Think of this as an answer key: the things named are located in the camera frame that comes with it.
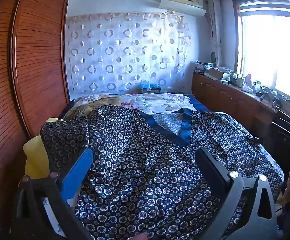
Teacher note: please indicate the bright window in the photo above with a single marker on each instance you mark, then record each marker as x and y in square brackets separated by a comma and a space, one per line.
[272, 50]

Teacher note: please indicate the white window curtain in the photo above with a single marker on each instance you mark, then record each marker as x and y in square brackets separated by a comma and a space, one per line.
[216, 30]

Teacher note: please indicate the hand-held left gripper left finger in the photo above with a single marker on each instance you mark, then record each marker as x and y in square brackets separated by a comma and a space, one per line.
[78, 173]

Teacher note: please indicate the pink figurine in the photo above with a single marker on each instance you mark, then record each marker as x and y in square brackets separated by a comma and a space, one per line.
[247, 83]

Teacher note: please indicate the pile of papers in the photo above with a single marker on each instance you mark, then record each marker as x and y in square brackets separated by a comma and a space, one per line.
[202, 66]

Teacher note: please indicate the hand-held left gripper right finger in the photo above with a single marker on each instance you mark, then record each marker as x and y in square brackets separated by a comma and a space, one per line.
[209, 165]

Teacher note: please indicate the small dark oval mirror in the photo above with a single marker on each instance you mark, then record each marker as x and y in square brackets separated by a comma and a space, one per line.
[213, 57]

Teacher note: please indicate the wooden low cabinet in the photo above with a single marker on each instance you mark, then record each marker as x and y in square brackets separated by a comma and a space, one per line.
[222, 95]

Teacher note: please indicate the blue tissue box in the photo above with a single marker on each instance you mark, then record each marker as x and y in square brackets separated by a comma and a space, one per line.
[148, 86]

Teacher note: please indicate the black tools on sill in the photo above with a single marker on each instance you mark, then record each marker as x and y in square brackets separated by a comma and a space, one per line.
[269, 96]

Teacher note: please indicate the white air conditioner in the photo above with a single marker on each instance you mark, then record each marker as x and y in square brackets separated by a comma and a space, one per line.
[182, 3]

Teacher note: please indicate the sheer circle-patterned wall curtain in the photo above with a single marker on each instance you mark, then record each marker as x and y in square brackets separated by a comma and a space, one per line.
[125, 50]

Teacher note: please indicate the pink floral blanket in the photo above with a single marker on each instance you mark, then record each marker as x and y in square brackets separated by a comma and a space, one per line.
[159, 105]

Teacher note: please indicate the dark circle-patterned shirt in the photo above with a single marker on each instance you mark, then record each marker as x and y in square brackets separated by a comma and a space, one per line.
[147, 167]

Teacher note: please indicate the navy blue blanket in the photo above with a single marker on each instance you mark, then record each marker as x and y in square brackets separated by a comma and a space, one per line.
[197, 102]

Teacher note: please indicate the cardboard box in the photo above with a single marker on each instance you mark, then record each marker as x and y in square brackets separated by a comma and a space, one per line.
[217, 73]

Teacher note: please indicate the gold patterned cloth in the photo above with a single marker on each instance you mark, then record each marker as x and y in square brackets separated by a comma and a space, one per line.
[100, 103]

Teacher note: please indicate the yellow plush toy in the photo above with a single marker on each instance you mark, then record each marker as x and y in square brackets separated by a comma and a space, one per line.
[35, 155]

